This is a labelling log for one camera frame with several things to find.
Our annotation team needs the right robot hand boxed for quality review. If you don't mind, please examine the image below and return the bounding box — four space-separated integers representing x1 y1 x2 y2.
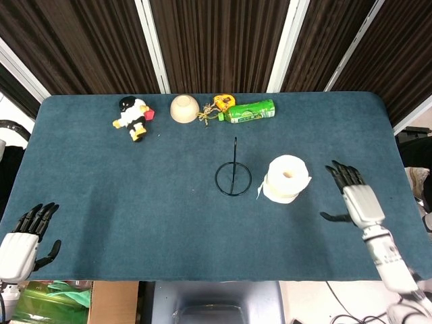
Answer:
319 160 386 242

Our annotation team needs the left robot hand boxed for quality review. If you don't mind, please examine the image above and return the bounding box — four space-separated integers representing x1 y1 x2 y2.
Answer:
0 202 63 284

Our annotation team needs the white toilet paper roll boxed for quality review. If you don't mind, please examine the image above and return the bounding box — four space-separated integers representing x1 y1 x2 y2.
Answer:
256 154 313 205

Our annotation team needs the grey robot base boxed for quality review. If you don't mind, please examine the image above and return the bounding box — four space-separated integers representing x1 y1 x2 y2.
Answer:
138 279 286 324

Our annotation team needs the black equipment with bag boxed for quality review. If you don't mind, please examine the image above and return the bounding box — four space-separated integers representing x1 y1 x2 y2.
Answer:
395 126 432 234

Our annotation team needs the cardboard box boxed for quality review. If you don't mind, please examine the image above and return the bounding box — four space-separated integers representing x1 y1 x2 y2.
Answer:
88 280 140 324

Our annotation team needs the black chair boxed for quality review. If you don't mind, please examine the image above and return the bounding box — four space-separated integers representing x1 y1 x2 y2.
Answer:
0 119 31 217

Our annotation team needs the blue table cloth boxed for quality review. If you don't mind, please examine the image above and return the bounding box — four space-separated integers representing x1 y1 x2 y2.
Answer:
0 91 432 283

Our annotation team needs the green plastic bottle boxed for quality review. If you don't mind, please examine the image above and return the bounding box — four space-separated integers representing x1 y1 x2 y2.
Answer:
217 99 277 124

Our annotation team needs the dark brown curtain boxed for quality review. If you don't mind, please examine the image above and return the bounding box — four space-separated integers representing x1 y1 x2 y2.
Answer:
0 0 160 96
148 0 291 95
280 0 377 93
332 0 432 126

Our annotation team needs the orange snack packet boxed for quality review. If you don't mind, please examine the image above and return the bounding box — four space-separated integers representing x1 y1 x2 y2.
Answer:
212 94 237 111

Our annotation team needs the black and white plush doll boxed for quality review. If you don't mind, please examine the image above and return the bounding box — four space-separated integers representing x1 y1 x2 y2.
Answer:
112 95 156 143

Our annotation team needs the beige upturned bowl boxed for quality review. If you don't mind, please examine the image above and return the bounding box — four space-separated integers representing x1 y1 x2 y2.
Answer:
169 94 200 124

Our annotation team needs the black floor cable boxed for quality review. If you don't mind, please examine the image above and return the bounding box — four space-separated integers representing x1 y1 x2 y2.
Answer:
290 281 392 324

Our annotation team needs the black wire roll holder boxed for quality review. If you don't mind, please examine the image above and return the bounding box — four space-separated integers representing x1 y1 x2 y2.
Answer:
215 136 252 196

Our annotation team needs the white partition frame post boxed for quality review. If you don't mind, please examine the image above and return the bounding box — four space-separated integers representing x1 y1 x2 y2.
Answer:
0 36 51 104
323 0 386 92
266 0 311 94
134 0 171 95

